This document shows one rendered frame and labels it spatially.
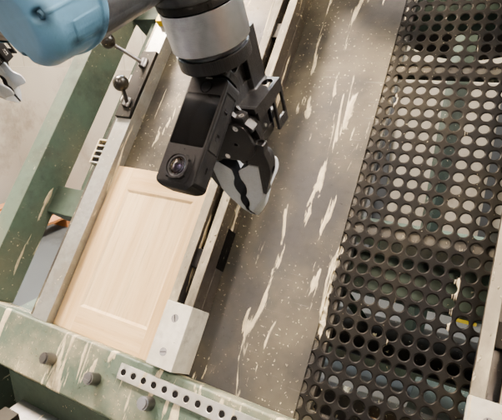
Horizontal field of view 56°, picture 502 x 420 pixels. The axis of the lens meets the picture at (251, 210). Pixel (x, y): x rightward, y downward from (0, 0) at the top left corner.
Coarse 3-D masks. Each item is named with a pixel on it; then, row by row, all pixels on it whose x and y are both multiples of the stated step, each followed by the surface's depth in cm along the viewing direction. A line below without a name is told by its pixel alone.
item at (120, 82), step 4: (116, 76) 110; (120, 76) 109; (124, 76) 110; (116, 80) 109; (120, 80) 109; (124, 80) 109; (116, 84) 109; (120, 84) 109; (124, 84) 110; (128, 84) 111; (116, 88) 110; (120, 88) 110; (124, 88) 110; (124, 92) 115; (124, 96) 116; (124, 100) 119; (128, 100) 120; (124, 104) 120; (128, 104) 120
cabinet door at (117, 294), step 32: (128, 192) 114; (160, 192) 110; (96, 224) 114; (128, 224) 110; (160, 224) 107; (192, 224) 103; (96, 256) 110; (128, 256) 107; (160, 256) 104; (96, 288) 107; (128, 288) 104; (160, 288) 101; (64, 320) 107; (96, 320) 104; (128, 320) 101; (128, 352) 98
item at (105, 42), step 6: (108, 36) 117; (102, 42) 117; (108, 42) 117; (114, 42) 118; (108, 48) 119; (120, 48) 120; (126, 54) 121; (132, 54) 122; (138, 60) 123; (144, 60) 123; (138, 66) 124; (144, 66) 123
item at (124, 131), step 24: (168, 48) 128; (144, 96) 123; (120, 120) 121; (120, 144) 118; (96, 168) 118; (96, 192) 115; (96, 216) 114; (72, 240) 112; (72, 264) 110; (48, 288) 110; (48, 312) 107
